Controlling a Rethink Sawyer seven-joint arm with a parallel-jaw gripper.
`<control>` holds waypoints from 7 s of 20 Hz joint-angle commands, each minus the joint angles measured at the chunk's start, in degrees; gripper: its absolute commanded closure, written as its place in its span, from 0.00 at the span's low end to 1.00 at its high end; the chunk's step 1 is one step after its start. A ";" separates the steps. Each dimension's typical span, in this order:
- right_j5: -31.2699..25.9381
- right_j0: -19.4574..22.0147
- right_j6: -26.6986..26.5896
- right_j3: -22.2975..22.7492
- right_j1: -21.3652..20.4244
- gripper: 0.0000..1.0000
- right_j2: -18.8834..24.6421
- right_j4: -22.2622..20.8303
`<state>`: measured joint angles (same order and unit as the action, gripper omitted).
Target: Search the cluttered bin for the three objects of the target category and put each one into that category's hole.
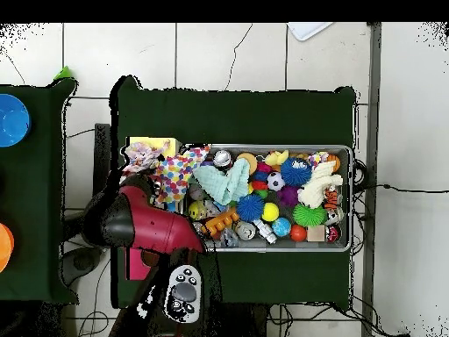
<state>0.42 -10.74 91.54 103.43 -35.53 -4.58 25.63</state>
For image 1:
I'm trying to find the large polka-dot paper napkin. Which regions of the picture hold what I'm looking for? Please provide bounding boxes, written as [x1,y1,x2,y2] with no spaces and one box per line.
[120,140,211,206]

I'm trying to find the wooden box with three holes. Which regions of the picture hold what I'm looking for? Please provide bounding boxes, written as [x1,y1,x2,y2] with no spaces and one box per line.
[124,135,183,282]

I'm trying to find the silver mesh bin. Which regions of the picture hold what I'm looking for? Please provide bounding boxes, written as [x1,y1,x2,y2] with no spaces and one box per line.
[179,143,353,253]

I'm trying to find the mint green cloth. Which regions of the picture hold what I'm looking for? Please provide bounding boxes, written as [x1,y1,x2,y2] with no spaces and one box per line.
[192,157,251,206]

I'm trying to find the silver drink can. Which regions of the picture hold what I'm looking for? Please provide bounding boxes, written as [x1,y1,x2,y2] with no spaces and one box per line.
[212,149,233,169]

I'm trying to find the small soccer ball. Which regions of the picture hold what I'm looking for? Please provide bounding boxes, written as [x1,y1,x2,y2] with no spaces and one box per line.
[267,171,286,192]

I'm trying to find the yellow tennis ball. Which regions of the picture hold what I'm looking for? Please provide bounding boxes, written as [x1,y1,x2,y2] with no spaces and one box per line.
[260,202,281,223]

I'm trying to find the silver toy robot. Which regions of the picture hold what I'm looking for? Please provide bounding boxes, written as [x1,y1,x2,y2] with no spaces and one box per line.
[252,219,277,244]

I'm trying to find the blue globe ball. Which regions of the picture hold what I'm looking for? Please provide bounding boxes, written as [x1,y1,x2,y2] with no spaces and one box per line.
[271,217,292,238]

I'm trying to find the blue spiky ball with eyes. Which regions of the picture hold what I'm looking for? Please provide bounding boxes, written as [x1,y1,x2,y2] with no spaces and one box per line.
[280,156,313,187]

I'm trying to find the dark green table cloth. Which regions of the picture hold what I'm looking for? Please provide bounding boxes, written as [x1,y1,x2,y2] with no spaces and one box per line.
[0,78,79,305]
[110,75,357,312]

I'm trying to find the cream knitted cloth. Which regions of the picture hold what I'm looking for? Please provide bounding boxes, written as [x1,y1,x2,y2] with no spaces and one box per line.
[297,161,344,209]

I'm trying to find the white board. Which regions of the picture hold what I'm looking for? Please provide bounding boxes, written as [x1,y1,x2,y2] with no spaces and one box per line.
[287,22,334,42]

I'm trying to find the small green object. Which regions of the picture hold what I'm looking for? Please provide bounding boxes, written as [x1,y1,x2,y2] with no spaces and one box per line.
[53,65,74,81]

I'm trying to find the blue plastic bowl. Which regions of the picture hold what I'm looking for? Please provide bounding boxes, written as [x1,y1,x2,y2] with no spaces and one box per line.
[0,93,32,147]

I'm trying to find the orange plastic bowl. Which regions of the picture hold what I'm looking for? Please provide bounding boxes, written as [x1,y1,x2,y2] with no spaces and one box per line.
[0,222,15,273]

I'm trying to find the black cable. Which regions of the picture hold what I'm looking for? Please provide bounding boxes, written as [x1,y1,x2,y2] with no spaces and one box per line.
[353,183,449,195]

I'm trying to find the grey metal post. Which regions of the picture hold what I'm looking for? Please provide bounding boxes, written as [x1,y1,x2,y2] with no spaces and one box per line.
[360,22,382,337]

